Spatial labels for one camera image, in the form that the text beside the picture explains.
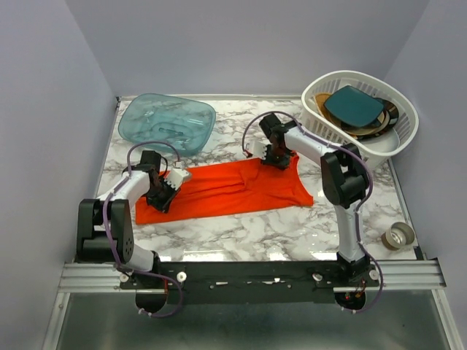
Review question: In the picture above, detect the clear blue plastic tub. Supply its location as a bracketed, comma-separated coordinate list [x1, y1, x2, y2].
[118, 93, 216, 157]

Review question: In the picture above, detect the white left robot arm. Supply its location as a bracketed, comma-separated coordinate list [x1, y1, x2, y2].
[76, 150, 191, 288]

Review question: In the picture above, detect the dark round plate stack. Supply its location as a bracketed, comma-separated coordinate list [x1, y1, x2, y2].
[325, 98, 399, 141]

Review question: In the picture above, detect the aluminium extrusion rail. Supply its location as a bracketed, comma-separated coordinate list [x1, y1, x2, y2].
[58, 260, 447, 293]

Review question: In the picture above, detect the teal square plate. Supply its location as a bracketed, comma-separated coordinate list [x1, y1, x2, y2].
[325, 85, 383, 128]

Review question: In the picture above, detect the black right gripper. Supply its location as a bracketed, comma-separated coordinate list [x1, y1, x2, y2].
[260, 144, 290, 171]

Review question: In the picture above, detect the beige tape roll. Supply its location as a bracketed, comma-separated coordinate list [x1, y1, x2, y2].
[381, 222, 416, 251]

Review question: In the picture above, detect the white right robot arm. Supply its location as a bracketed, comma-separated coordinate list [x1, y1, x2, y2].
[259, 111, 373, 286]

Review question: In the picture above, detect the orange t shirt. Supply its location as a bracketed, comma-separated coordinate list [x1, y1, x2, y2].
[135, 154, 314, 225]

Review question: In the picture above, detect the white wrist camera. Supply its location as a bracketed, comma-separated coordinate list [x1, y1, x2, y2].
[165, 168, 192, 191]
[246, 141, 271, 160]

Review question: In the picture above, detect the white plastic laundry basket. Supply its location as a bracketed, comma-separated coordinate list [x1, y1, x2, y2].
[301, 70, 419, 168]

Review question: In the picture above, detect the tan wooden plate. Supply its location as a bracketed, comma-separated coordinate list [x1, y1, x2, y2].
[313, 93, 331, 115]

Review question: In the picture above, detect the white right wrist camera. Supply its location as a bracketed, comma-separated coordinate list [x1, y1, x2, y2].
[246, 141, 271, 160]

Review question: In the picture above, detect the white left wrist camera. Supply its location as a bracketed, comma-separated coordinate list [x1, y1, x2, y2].
[165, 168, 192, 191]

